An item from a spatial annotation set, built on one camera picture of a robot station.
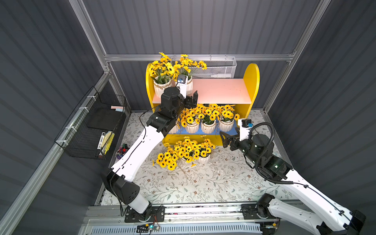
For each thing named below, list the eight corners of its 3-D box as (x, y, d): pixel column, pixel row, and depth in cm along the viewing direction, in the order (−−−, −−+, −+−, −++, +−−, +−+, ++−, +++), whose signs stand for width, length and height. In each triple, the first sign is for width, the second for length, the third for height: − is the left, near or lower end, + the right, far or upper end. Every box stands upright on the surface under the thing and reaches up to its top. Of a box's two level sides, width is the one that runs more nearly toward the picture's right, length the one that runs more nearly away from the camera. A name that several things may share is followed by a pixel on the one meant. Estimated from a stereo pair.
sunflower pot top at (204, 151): (201, 168, 91) (202, 156, 79) (193, 159, 95) (194, 146, 83) (213, 159, 95) (217, 146, 82) (206, 150, 99) (208, 137, 86)
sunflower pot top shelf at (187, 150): (176, 168, 91) (174, 157, 79) (178, 149, 100) (176, 136, 88) (198, 168, 91) (199, 157, 79) (197, 149, 100) (198, 136, 88)
